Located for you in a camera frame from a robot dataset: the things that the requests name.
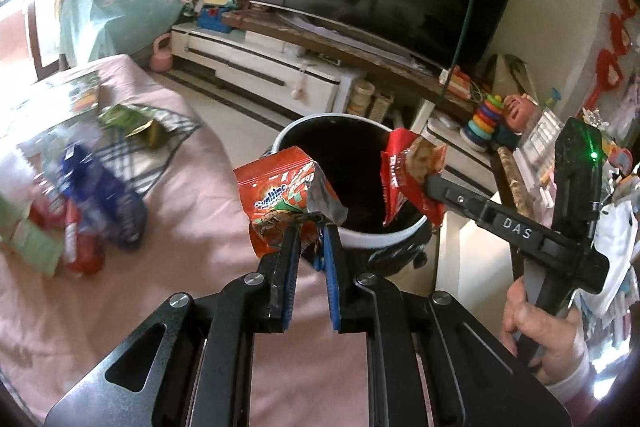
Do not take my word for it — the red snack bag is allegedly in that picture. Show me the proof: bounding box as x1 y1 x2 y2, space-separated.
381 128 447 227

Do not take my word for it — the orange-red snack bag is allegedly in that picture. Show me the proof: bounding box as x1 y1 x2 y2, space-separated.
234 147 348 257

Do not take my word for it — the white-rimmed black trash bin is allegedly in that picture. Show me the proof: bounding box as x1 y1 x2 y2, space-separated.
271 113 432 275

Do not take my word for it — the person's right hand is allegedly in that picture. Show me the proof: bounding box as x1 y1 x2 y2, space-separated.
500 277 589 386

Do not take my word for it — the pink patchwork tablecloth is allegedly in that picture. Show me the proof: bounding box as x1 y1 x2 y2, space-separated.
1 127 369 426

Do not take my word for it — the blue snack wrapper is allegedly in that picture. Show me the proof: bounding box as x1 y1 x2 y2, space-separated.
58 142 148 251

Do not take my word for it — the green drink carton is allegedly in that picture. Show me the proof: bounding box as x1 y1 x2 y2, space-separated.
1 198 64 277

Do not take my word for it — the green gold snack wrapper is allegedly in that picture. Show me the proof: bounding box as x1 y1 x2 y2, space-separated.
98 104 169 150

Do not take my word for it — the children's picture book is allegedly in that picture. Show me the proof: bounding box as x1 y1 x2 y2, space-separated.
17 72 101 120

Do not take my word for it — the pink kettlebell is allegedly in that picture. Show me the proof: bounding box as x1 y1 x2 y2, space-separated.
149 33 174 73

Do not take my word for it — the white TV cabinet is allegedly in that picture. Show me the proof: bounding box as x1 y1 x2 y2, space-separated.
171 23 364 116

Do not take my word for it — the teal cloth-covered furniture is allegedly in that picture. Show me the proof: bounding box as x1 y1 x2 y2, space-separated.
60 0 182 66

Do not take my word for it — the rainbow stacking ring toy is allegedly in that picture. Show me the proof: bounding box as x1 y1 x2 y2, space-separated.
460 95 504 152

